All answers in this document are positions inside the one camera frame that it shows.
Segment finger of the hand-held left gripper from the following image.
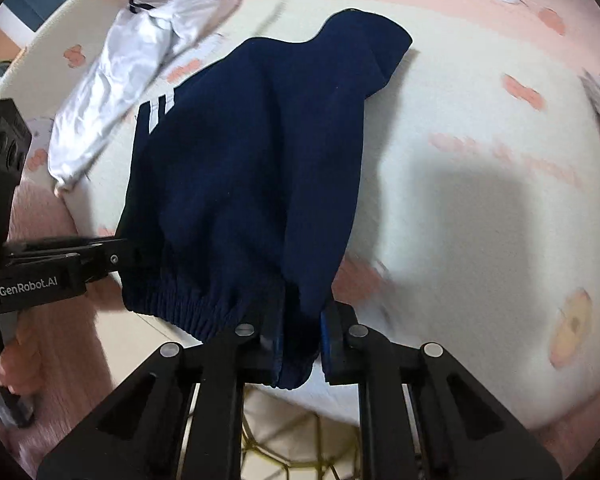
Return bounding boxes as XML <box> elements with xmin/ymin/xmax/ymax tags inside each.
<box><xmin>2</xmin><ymin>236</ymin><xmax>131</xmax><ymax>261</ymax></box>
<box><xmin>77</xmin><ymin>246</ymin><xmax>145</xmax><ymax>287</ymax></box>

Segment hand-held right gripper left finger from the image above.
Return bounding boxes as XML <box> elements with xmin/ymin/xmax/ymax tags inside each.
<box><xmin>37</xmin><ymin>285</ymin><xmax>286</xmax><ymax>480</ymax></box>

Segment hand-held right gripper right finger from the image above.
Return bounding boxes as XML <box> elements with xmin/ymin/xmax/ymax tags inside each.
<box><xmin>320</xmin><ymin>300</ymin><xmax>563</xmax><ymax>480</ymax></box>

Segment navy shorts with white stripes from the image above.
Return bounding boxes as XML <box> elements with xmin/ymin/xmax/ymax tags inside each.
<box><xmin>115</xmin><ymin>8</ymin><xmax>413</xmax><ymax>391</ymax></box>

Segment person's left hand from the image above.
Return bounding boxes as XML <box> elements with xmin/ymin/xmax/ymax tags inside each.
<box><xmin>0</xmin><ymin>327</ymin><xmax>45</xmax><ymax>396</ymax></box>

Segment person's pink fleece clothing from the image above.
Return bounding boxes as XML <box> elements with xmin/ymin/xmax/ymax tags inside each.
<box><xmin>0</xmin><ymin>180</ymin><xmax>136</xmax><ymax>480</ymax></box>

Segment white shirt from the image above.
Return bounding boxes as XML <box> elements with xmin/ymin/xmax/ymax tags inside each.
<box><xmin>47</xmin><ymin>0</ymin><xmax>243</xmax><ymax>196</ymax></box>

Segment pastel cartoon cat printed blanket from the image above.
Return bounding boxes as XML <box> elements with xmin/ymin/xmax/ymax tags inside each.
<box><xmin>0</xmin><ymin>0</ymin><xmax>600</xmax><ymax>456</ymax></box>

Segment gold wire basket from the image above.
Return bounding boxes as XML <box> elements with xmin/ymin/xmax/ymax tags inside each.
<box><xmin>240</xmin><ymin>390</ymin><xmax>376</xmax><ymax>480</ymax></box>

